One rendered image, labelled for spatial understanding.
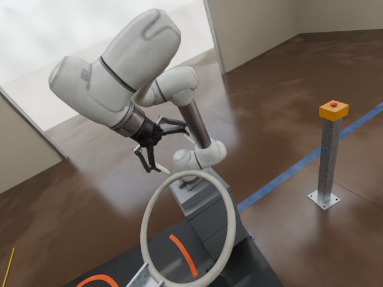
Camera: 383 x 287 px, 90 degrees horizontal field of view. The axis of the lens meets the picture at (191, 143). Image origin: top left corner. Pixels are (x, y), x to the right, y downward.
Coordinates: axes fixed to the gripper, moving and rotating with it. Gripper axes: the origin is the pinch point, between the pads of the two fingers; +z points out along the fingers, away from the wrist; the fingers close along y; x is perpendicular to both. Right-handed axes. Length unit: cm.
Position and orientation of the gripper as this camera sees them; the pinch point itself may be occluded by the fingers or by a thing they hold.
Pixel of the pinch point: (178, 155)
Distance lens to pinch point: 67.1
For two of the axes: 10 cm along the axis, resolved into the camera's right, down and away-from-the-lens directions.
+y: -6.2, 7.8, -0.3
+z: 5.4, 4.6, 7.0
